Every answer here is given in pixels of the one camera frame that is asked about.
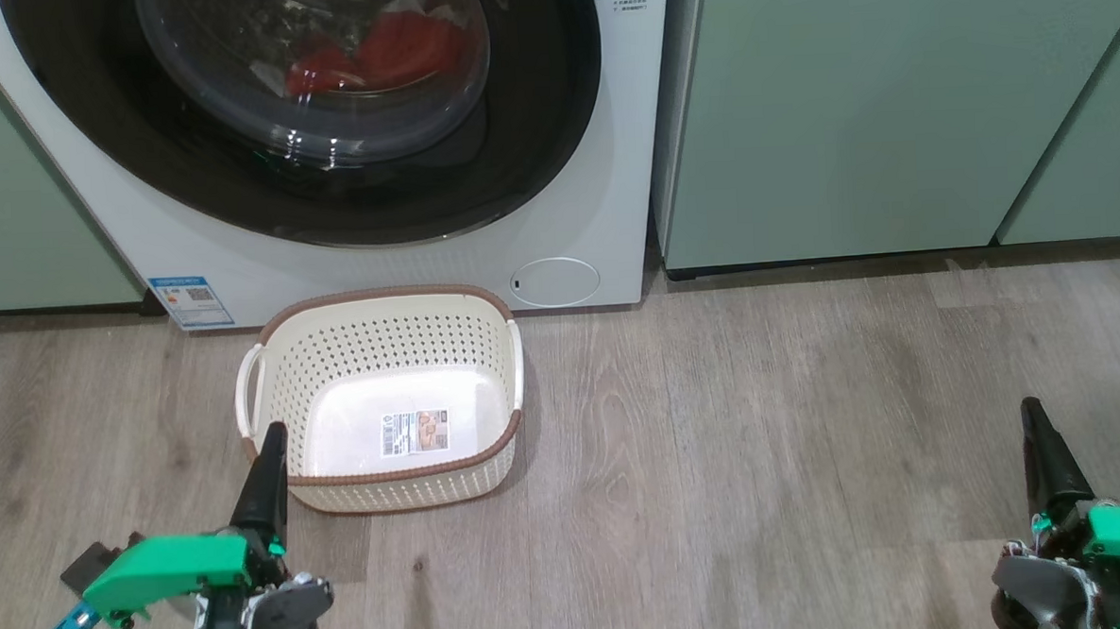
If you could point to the black washing machine door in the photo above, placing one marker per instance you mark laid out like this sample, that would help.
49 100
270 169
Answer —
537 117

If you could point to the white front-load washing machine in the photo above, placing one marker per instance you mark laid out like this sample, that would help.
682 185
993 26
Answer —
603 209

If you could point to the printed product label sticker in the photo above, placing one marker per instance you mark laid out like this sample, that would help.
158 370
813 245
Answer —
415 432

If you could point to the round grey filter access cover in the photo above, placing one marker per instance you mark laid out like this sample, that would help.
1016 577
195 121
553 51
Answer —
559 282

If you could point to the red basketball jersey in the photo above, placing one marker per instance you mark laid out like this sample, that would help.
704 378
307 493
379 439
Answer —
411 47

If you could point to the blue energy label sticker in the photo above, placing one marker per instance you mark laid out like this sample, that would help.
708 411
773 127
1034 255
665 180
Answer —
191 302

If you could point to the cream perforated laundry basket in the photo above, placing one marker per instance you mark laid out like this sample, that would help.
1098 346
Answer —
382 360

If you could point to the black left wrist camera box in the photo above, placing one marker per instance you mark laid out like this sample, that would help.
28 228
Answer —
98 563

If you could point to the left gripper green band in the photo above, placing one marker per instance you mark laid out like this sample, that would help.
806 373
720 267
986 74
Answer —
169 568

